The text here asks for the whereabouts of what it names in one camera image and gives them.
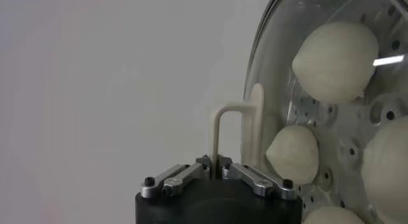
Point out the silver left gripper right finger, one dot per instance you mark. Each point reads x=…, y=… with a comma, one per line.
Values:
x=255, y=182

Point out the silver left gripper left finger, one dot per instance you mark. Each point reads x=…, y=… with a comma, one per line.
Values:
x=178, y=180

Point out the white steamed baozi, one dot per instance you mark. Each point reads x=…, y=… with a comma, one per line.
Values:
x=389, y=171
x=333, y=217
x=293, y=155
x=334, y=62

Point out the stainless steel steamer basket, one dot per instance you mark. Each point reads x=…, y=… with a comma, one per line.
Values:
x=344, y=129

